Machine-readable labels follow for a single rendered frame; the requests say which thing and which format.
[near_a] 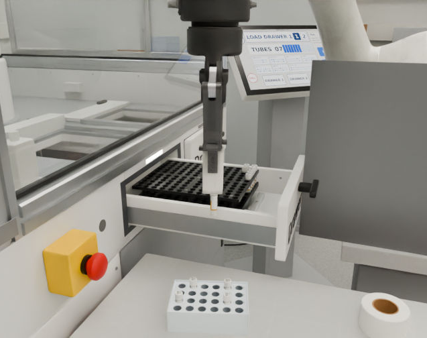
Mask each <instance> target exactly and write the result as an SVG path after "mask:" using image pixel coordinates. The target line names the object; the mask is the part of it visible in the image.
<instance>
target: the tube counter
mask: <svg viewBox="0 0 427 338"><path fill-rule="evenodd" d="M273 47H274V49H275V51H276V54H287V53H307V52H315V51H314V48H313V47H312V44H273Z"/></svg>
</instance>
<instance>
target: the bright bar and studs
mask: <svg viewBox="0 0 427 338"><path fill-rule="evenodd" d="M264 198H265V193H264V192H259V193H258V195H257V196H256V198H255V200H254V202H253V204H252V205H251V207H250V209H249V211H256V212H257V210H258V209H259V207H260V205H261V203H262V201H263V199H264Z"/></svg>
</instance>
